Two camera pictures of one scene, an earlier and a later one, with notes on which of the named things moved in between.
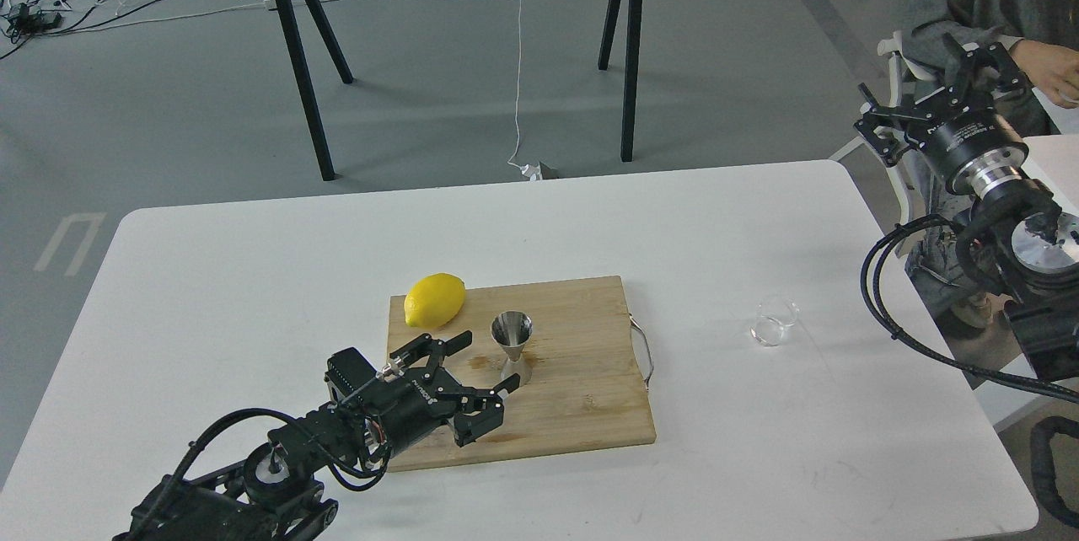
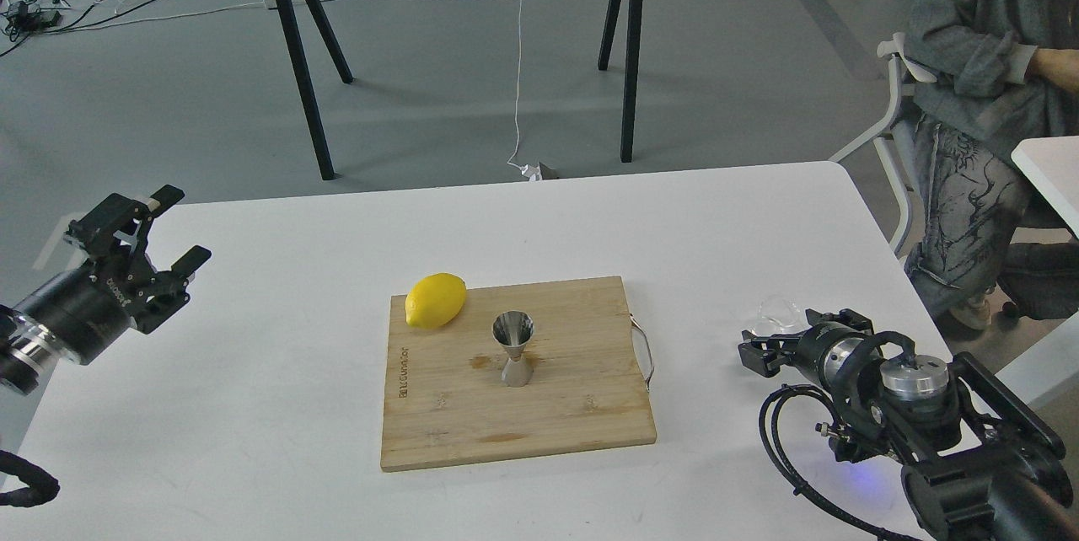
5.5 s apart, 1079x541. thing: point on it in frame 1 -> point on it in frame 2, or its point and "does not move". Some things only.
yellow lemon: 434,301 does not move
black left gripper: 407,404 -> 85,309
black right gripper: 970,146 -> 822,350
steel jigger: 512,329 does not move
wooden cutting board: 586,389 does not move
